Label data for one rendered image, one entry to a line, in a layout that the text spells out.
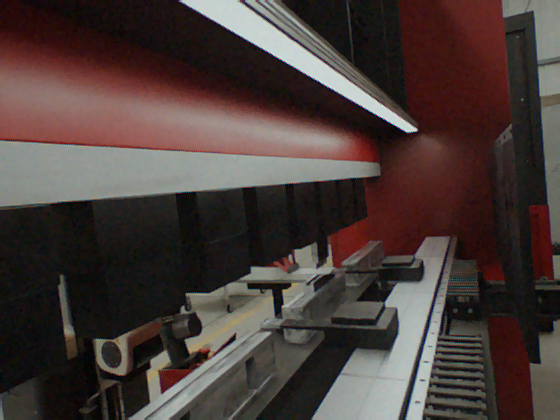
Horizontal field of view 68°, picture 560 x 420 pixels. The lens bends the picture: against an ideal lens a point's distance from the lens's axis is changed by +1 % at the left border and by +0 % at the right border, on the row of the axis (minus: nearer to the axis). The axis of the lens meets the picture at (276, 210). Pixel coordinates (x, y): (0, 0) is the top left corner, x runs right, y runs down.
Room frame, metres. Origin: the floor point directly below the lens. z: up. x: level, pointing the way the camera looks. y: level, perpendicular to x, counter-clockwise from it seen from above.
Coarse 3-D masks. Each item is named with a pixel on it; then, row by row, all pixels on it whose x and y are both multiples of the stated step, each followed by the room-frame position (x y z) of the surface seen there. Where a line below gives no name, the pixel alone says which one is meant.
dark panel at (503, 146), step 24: (504, 144) 0.93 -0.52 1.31; (504, 168) 1.01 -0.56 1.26; (504, 192) 1.03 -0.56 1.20; (504, 216) 1.13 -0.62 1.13; (528, 216) 0.74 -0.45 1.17; (504, 240) 1.21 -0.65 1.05; (528, 240) 0.74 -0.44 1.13; (504, 264) 1.30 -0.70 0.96; (528, 264) 0.74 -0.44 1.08; (528, 288) 0.75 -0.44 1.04; (528, 312) 0.75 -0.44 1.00; (528, 336) 0.75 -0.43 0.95
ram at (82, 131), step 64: (0, 0) 0.41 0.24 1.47; (0, 64) 0.40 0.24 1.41; (64, 64) 0.47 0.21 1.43; (128, 64) 0.55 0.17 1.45; (192, 64) 0.68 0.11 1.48; (0, 128) 0.39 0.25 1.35; (64, 128) 0.46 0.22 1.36; (128, 128) 0.54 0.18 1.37; (192, 128) 0.67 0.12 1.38; (256, 128) 0.87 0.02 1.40; (320, 128) 1.25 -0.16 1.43; (0, 192) 0.39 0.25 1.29; (64, 192) 0.45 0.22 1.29; (128, 192) 0.53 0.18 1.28
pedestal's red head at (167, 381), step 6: (234, 336) 1.26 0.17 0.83; (228, 342) 1.21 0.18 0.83; (222, 348) 1.17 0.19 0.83; (198, 366) 1.20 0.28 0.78; (162, 372) 1.12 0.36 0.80; (168, 372) 1.12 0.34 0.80; (174, 372) 1.11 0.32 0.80; (180, 372) 1.11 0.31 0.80; (186, 372) 1.10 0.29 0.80; (162, 378) 1.13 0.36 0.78; (168, 378) 1.12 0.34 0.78; (174, 378) 1.12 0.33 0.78; (180, 378) 1.11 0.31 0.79; (162, 384) 1.13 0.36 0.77; (168, 384) 1.12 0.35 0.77; (174, 384) 1.12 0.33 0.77; (162, 390) 1.13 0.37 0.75
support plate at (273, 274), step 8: (256, 272) 1.37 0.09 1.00; (264, 272) 1.36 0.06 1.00; (272, 272) 1.34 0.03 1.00; (280, 272) 1.33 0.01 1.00; (240, 280) 1.28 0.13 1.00; (248, 280) 1.27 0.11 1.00; (256, 280) 1.26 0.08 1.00; (264, 280) 1.25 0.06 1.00; (272, 280) 1.23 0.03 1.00; (280, 280) 1.22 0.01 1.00; (288, 280) 1.21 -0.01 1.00; (296, 280) 1.20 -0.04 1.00; (304, 280) 1.19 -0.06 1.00
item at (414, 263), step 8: (392, 256) 1.21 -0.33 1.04; (400, 256) 1.20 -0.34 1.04; (408, 256) 1.19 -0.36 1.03; (384, 264) 1.14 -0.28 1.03; (392, 264) 1.13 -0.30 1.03; (400, 264) 1.12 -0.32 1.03; (408, 264) 1.11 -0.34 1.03; (416, 264) 1.13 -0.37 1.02; (336, 272) 1.23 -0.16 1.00; (344, 272) 1.22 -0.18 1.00; (352, 272) 1.21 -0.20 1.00; (360, 272) 1.20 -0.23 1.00; (368, 272) 1.19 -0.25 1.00; (376, 272) 1.18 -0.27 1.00; (384, 272) 1.13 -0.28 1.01; (392, 272) 1.12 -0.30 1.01; (400, 272) 1.11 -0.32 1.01; (408, 272) 1.10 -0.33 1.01; (416, 272) 1.10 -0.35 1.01; (384, 280) 1.13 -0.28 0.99; (392, 280) 1.12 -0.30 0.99; (400, 280) 1.11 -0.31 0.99; (408, 280) 1.11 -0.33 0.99; (416, 280) 1.10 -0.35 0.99
